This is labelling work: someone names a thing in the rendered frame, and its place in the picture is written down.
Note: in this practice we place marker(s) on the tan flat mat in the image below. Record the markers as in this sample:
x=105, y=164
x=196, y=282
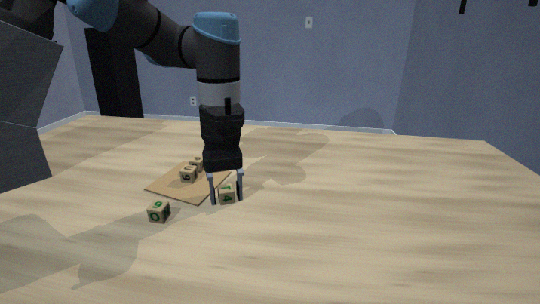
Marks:
x=169, y=185

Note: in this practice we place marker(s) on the beige block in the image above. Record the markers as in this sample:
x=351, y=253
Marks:
x=226, y=194
x=198, y=161
x=188, y=174
x=158, y=211

